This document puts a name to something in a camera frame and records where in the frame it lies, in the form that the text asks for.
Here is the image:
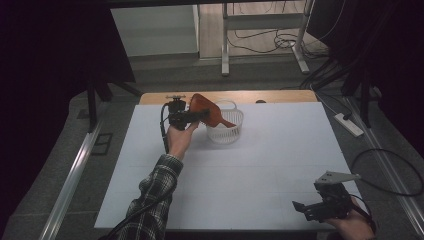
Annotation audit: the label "white foam board mat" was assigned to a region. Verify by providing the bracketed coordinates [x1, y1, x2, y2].
[94, 101, 364, 232]

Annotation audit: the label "person's right hand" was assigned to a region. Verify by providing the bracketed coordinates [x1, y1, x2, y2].
[324, 196, 377, 240]

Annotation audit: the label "white cabinet panel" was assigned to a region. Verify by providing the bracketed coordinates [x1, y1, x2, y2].
[110, 4, 200, 58]

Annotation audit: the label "brown wooden hairbrush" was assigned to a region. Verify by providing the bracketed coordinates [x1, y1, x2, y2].
[188, 92, 237, 130]

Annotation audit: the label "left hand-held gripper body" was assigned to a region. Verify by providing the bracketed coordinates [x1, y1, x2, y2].
[165, 94, 195, 132]

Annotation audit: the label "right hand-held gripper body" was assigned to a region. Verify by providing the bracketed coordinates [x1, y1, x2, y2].
[304, 170, 363, 223]

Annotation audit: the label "white power strip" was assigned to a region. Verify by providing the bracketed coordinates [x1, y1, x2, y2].
[333, 112, 365, 138]

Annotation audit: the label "white plastic basket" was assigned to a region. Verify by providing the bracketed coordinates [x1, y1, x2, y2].
[205, 98, 245, 146]

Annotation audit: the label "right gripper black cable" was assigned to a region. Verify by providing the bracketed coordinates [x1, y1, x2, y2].
[349, 194, 378, 235]

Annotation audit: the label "tangled black floor cables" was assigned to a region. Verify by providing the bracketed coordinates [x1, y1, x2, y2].
[226, 28, 326, 60]

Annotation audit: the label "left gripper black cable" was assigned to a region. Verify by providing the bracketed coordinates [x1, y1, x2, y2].
[98, 102, 172, 240]

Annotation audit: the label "black metal stand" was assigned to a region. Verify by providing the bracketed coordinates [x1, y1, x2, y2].
[341, 64, 382, 130]
[85, 75, 143, 134]

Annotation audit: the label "black curtain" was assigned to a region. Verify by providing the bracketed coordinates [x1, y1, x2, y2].
[0, 0, 137, 234]
[305, 0, 424, 159]

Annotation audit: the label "white metal desk frame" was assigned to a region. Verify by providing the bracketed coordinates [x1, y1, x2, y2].
[220, 0, 316, 77]

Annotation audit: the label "aluminium floor rail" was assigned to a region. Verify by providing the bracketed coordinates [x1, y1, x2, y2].
[38, 100, 112, 240]
[343, 95, 424, 238]

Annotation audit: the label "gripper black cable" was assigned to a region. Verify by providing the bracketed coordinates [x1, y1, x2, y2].
[349, 194, 378, 235]
[98, 102, 172, 240]

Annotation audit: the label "looped black floor cable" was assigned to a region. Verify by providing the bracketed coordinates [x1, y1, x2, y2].
[350, 147, 424, 198]

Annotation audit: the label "person's left hand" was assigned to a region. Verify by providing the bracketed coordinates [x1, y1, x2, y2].
[165, 121, 201, 162]

